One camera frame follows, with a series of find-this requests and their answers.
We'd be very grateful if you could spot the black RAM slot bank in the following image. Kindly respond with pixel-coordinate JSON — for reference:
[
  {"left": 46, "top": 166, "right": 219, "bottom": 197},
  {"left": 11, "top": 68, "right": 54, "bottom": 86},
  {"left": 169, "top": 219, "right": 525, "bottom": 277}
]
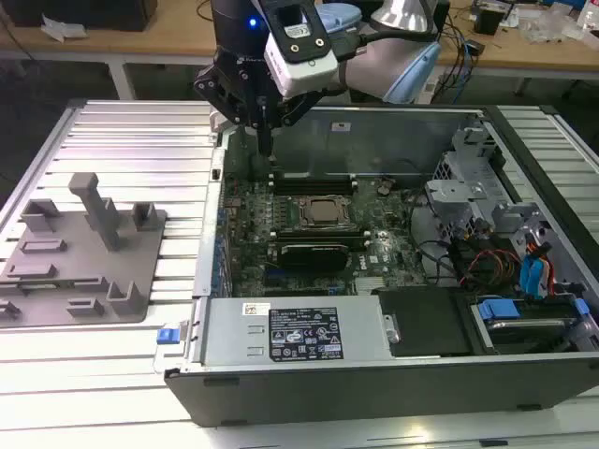
[
  {"left": 272, "top": 171, "right": 353, "bottom": 196},
  {"left": 270, "top": 226, "right": 373, "bottom": 250}
]

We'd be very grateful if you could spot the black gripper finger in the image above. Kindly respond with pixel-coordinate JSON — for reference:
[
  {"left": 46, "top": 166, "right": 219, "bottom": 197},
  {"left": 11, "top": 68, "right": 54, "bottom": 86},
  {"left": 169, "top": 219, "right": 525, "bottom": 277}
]
[
  {"left": 193, "top": 64, "right": 268, "bottom": 156},
  {"left": 265, "top": 89, "right": 329, "bottom": 156}
]

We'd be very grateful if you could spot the silver metal drive cage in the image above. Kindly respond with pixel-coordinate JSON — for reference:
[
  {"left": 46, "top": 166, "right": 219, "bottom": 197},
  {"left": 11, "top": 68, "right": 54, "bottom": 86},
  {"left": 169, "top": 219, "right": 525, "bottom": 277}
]
[{"left": 424, "top": 124, "right": 554, "bottom": 245}]

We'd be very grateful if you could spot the black bay cover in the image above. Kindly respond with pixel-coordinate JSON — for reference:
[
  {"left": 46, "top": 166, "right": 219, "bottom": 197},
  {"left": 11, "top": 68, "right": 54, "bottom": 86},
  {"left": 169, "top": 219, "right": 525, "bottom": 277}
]
[{"left": 373, "top": 287, "right": 475, "bottom": 360}]

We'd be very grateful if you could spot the hard disk in blue carrier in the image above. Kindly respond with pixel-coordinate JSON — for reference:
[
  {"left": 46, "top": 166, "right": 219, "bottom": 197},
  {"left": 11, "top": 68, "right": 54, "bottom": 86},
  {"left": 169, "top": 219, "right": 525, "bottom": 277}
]
[{"left": 472, "top": 298, "right": 591, "bottom": 357}]

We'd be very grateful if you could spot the crumpled white paper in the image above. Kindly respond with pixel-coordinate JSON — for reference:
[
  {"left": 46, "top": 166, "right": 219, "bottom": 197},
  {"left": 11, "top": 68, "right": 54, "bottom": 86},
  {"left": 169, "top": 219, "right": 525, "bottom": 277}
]
[{"left": 39, "top": 13, "right": 88, "bottom": 44}]

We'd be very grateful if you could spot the large black box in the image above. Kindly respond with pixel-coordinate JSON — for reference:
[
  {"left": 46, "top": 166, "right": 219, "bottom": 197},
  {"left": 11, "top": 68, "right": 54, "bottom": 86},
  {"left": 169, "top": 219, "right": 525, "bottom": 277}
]
[{"left": 0, "top": 0, "right": 158, "bottom": 33}]

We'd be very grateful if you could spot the green motherboard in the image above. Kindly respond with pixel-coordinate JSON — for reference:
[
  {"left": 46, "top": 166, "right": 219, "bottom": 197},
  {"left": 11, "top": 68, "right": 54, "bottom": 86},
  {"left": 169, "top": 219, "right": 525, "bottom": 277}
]
[{"left": 219, "top": 172, "right": 436, "bottom": 300}]

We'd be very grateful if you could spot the silver CPU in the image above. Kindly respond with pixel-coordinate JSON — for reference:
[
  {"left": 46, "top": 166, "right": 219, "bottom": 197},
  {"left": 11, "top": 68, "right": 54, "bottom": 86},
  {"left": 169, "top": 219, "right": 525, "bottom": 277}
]
[{"left": 306, "top": 199, "right": 346, "bottom": 223}]

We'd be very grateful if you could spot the wooden desk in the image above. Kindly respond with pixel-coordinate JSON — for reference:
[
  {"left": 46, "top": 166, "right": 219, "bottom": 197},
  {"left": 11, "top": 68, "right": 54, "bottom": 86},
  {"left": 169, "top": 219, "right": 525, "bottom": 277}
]
[{"left": 0, "top": 0, "right": 599, "bottom": 102}]

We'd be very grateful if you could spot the black graphics card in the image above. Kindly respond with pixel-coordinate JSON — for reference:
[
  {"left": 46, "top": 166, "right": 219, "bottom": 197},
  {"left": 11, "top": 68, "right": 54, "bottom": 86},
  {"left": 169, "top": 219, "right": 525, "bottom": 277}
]
[{"left": 278, "top": 240, "right": 350, "bottom": 275}]

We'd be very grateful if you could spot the orange red wire bundle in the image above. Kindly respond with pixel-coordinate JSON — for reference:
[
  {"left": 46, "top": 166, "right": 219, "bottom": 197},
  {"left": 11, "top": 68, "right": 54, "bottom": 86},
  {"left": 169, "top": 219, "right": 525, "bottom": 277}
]
[{"left": 460, "top": 250, "right": 521, "bottom": 287}]

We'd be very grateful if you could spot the small black device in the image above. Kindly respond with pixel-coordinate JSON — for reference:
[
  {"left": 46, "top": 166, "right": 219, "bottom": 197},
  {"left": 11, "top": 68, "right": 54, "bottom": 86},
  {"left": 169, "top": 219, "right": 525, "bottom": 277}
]
[{"left": 472, "top": 4, "right": 507, "bottom": 36}]

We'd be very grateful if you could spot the silver wrist camera black mount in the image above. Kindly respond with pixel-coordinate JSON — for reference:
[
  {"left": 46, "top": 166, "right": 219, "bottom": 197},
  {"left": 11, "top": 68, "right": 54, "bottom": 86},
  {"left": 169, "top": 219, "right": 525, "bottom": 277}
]
[{"left": 263, "top": 0, "right": 339, "bottom": 99}]

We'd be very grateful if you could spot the silver chipset heat sink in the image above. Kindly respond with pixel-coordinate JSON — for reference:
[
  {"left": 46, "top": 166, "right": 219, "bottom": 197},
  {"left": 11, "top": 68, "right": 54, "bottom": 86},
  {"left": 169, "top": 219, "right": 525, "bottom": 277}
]
[{"left": 355, "top": 276, "right": 390, "bottom": 296}]

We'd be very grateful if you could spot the black open PC case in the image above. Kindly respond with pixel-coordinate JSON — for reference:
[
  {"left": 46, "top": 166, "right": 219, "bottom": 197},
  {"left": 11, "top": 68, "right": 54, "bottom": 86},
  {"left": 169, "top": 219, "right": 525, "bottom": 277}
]
[{"left": 163, "top": 100, "right": 599, "bottom": 429}]

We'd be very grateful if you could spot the grey parts rack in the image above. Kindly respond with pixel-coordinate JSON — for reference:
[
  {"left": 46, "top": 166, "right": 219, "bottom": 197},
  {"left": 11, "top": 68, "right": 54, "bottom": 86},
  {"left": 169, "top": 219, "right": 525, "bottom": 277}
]
[{"left": 0, "top": 171, "right": 168, "bottom": 328}]

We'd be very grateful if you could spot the silver case latch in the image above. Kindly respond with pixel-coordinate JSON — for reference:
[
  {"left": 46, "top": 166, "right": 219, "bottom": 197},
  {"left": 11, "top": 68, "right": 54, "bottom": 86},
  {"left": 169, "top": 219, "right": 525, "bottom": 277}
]
[{"left": 209, "top": 108, "right": 235, "bottom": 134}]

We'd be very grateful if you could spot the blue flat data cable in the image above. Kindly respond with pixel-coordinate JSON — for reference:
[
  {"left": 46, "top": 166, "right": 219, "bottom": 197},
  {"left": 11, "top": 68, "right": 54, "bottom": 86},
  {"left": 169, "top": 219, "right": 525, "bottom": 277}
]
[{"left": 519, "top": 254, "right": 556, "bottom": 300}]

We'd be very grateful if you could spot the black camera cable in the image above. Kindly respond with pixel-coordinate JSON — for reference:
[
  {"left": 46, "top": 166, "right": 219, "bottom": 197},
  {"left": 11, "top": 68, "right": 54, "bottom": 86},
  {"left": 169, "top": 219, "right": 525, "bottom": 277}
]
[{"left": 334, "top": 26, "right": 439, "bottom": 62}]

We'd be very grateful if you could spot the grey power supply unit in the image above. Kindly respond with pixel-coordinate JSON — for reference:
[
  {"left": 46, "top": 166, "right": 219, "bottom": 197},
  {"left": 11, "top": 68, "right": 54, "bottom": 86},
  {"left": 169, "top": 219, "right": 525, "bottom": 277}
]
[{"left": 200, "top": 297, "right": 390, "bottom": 369}]

